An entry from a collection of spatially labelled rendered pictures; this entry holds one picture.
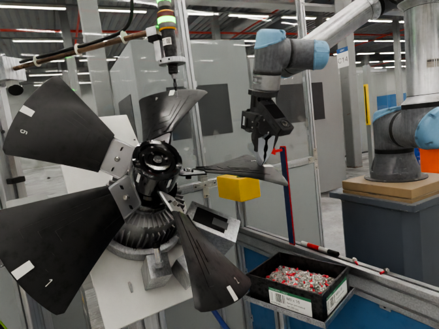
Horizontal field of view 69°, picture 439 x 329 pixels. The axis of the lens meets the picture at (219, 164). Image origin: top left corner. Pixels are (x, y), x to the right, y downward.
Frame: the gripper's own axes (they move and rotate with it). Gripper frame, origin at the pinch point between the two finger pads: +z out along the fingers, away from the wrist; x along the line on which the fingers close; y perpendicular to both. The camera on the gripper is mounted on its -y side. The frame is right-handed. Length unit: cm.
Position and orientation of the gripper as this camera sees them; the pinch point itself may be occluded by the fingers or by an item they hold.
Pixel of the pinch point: (262, 162)
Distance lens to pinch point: 93.8
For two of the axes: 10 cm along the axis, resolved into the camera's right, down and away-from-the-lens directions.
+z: -0.5, 9.3, 3.6
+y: -5.5, -3.3, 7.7
